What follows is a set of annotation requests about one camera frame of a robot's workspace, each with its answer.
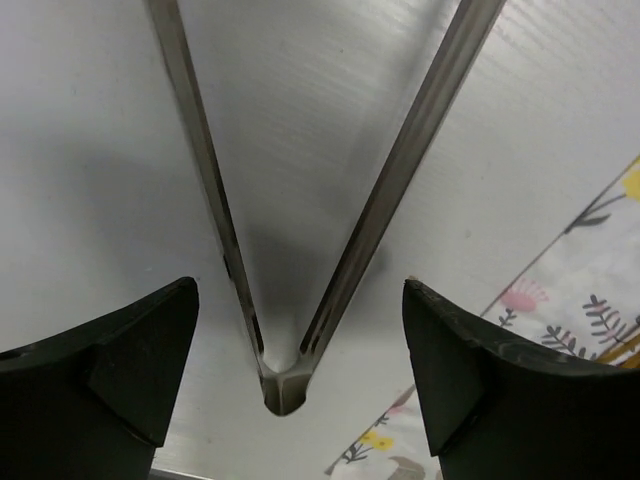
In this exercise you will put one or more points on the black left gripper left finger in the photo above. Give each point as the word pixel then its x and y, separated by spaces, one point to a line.
pixel 96 401

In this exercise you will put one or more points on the animal print placemat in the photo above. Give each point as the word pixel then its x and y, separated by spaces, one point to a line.
pixel 580 298

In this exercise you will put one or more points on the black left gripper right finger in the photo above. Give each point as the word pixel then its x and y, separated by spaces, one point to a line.
pixel 498 406

